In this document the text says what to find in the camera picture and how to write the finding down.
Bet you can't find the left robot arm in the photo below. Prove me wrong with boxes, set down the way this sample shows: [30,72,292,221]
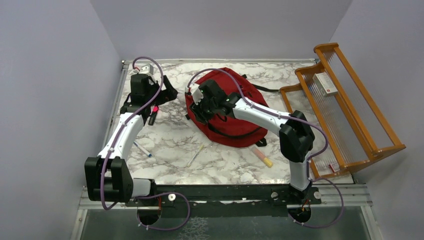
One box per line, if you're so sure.
[84,73,178,206]

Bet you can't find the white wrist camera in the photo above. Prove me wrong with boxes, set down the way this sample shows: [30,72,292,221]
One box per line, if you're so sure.
[189,83,204,105]
[132,64,154,77]

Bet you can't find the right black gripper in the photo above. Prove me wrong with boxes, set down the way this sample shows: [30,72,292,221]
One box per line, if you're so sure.
[188,93,217,125]

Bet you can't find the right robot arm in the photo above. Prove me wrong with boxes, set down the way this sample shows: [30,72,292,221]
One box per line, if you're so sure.
[184,79,315,204]

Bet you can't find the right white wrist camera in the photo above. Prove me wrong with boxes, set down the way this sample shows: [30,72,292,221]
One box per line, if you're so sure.
[189,83,204,105]

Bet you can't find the orange wooden rack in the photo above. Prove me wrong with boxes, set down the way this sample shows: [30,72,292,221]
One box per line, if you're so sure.
[279,42,405,178]

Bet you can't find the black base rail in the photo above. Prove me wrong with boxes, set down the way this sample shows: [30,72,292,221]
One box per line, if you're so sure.
[91,177,339,220]

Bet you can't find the pink black highlighter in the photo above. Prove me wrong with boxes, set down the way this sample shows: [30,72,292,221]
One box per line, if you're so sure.
[148,105,159,126]

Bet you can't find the white red small box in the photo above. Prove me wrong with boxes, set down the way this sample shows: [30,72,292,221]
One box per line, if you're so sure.
[312,72,338,97]

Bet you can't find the blue capped pen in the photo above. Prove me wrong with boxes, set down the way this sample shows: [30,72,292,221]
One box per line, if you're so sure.
[133,141,152,158]

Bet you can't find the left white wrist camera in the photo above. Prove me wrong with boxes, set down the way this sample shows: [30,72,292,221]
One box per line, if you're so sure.
[132,64,154,77]

